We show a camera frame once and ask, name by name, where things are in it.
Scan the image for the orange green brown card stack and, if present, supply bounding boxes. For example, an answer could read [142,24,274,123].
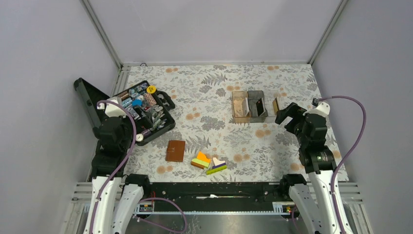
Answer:
[190,152,211,169]

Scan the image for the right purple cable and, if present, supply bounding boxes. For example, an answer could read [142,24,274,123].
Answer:
[290,95,367,234]

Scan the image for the white dealer chip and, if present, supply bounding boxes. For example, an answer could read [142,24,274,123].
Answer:
[135,134,145,142]

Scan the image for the yellow poker chip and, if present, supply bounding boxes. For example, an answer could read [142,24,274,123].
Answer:
[146,85,157,94]

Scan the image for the brown leather card holder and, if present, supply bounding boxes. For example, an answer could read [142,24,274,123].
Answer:
[165,140,186,162]

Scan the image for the blue poker chip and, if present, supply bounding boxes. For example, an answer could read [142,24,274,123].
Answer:
[132,99,143,108]

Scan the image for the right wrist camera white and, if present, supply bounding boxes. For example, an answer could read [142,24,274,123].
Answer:
[309,98,331,117]

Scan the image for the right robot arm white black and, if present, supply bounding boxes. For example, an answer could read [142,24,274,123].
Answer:
[275,102,353,234]

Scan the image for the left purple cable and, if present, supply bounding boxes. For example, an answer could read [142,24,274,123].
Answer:
[89,99,188,234]

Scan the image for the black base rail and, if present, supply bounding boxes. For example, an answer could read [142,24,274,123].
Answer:
[144,182,294,213]

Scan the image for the purple cable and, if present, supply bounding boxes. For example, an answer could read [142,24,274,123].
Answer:
[89,99,188,234]
[290,95,367,234]

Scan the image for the white purple green card stack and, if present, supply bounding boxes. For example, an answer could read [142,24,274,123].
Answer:
[206,157,227,175]

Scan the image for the black poker chip case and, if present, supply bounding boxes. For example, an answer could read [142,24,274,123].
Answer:
[74,78,175,146]

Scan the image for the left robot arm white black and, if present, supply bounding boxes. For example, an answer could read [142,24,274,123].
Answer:
[84,117,151,234]

